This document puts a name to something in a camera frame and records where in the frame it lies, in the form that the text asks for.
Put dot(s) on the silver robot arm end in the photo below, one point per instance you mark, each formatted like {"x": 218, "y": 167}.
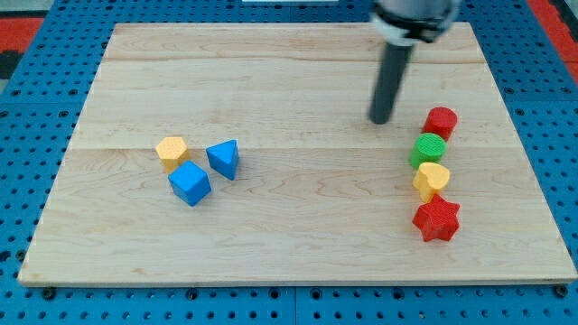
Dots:
{"x": 407, "y": 22}

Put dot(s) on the blue triangle block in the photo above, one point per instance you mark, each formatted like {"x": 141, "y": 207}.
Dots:
{"x": 224, "y": 158}

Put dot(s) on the blue cube block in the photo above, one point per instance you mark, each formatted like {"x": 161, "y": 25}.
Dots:
{"x": 190, "y": 183}

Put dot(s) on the light wooden board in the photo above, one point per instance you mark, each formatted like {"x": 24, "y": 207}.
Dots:
{"x": 322, "y": 197}

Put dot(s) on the yellow hexagon block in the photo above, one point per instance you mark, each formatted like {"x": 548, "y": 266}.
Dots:
{"x": 172, "y": 152}

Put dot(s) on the green cylinder block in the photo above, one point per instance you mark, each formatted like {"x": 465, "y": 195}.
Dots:
{"x": 428, "y": 148}

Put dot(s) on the yellow heart block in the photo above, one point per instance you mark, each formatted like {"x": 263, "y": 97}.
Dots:
{"x": 430, "y": 178}

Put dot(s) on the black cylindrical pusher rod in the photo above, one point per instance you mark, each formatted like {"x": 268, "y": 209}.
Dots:
{"x": 394, "y": 61}

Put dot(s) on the red cylinder block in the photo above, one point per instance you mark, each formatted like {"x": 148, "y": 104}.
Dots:
{"x": 440, "y": 121}

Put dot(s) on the red star block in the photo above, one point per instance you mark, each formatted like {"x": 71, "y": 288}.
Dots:
{"x": 437, "y": 219}

